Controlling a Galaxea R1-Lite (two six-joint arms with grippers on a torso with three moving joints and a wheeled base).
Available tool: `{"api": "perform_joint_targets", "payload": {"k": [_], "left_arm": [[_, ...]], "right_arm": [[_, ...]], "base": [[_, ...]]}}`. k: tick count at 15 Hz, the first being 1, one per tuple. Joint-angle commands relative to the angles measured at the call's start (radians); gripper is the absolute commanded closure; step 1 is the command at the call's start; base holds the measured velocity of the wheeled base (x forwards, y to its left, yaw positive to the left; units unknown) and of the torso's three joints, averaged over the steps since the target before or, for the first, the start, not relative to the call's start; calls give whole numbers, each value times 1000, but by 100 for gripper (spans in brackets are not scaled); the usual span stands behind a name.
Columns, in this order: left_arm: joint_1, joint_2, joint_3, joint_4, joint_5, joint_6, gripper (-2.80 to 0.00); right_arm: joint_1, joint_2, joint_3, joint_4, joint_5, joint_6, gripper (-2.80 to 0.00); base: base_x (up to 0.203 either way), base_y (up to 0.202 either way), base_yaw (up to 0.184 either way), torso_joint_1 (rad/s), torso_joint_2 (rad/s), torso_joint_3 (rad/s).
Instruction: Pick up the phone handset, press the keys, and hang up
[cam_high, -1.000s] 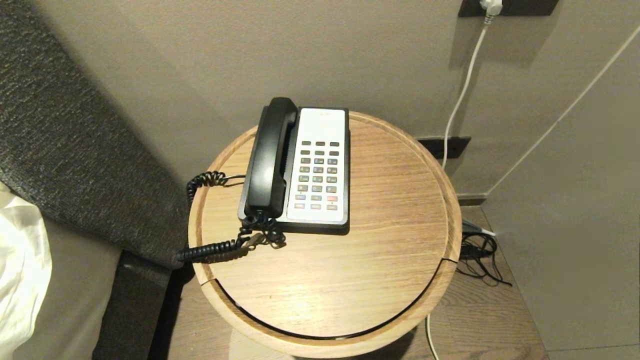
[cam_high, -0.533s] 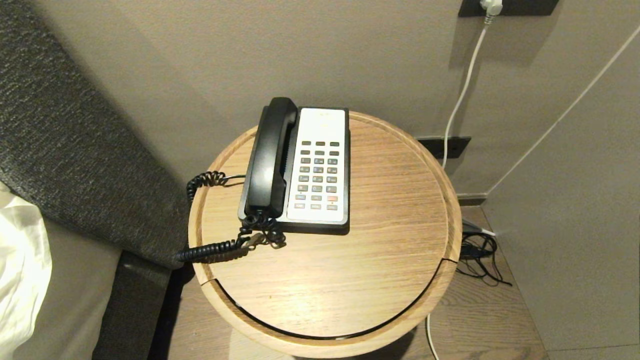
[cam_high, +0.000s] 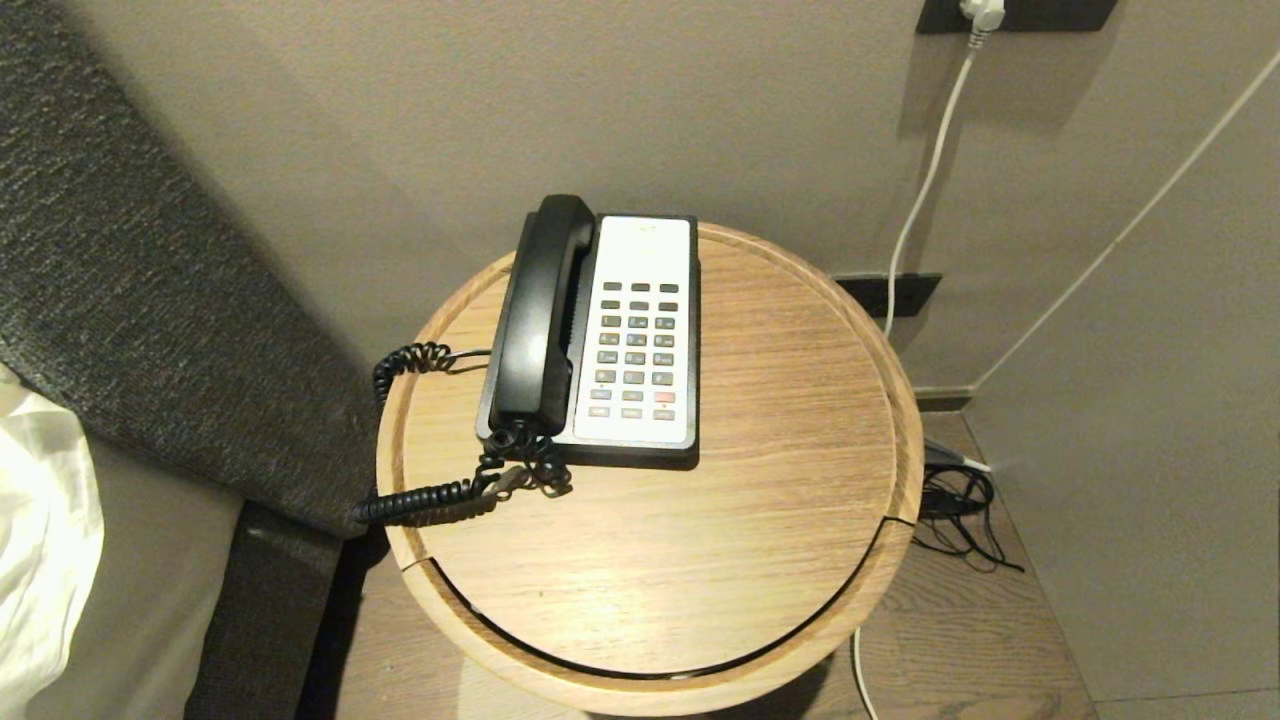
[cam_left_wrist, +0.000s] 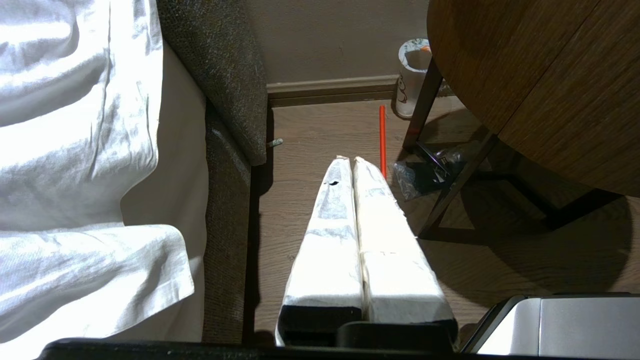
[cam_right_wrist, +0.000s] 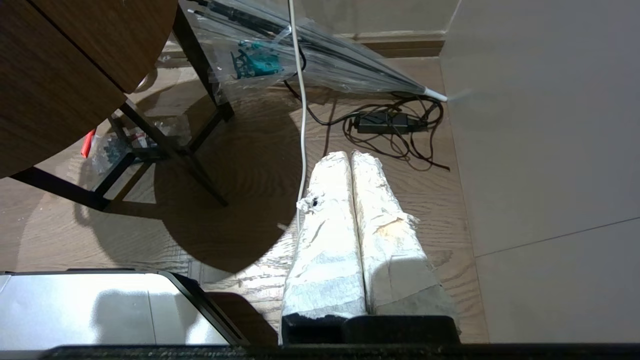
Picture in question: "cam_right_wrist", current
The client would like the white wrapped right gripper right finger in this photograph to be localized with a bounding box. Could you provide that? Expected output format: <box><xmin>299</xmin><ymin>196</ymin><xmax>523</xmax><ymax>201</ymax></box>
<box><xmin>351</xmin><ymin>150</ymin><xmax>458</xmax><ymax>319</ymax></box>

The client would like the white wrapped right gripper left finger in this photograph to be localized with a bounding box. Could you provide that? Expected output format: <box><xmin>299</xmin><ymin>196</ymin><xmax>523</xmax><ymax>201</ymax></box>
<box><xmin>282</xmin><ymin>151</ymin><xmax>368</xmax><ymax>321</ymax></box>

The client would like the transparent umbrella white tip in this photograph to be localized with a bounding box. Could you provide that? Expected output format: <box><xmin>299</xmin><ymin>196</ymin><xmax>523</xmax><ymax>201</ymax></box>
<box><xmin>178</xmin><ymin>0</ymin><xmax>449</xmax><ymax>104</ymax></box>

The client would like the clear plastic bag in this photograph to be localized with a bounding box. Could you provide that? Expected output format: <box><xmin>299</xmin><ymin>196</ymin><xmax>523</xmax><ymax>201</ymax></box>
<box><xmin>92</xmin><ymin>117</ymin><xmax>194</xmax><ymax>174</ymax></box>

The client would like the small red object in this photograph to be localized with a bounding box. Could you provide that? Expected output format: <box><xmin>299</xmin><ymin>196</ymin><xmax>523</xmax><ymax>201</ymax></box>
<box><xmin>81</xmin><ymin>128</ymin><xmax>97</xmax><ymax>157</ymax></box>

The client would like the round wooden side table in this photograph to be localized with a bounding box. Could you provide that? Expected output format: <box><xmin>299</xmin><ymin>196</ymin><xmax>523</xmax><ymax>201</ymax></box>
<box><xmin>0</xmin><ymin>0</ymin><xmax>236</xmax><ymax>212</ymax></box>

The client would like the black power adapter with cables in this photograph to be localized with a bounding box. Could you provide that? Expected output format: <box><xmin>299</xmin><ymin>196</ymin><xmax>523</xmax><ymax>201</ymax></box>
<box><xmin>284</xmin><ymin>79</ymin><xmax>451</xmax><ymax>173</ymax></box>

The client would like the white power cable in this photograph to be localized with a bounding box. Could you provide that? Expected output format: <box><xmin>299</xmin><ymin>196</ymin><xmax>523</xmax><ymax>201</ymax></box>
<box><xmin>278</xmin><ymin>0</ymin><xmax>308</xmax><ymax>346</ymax></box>

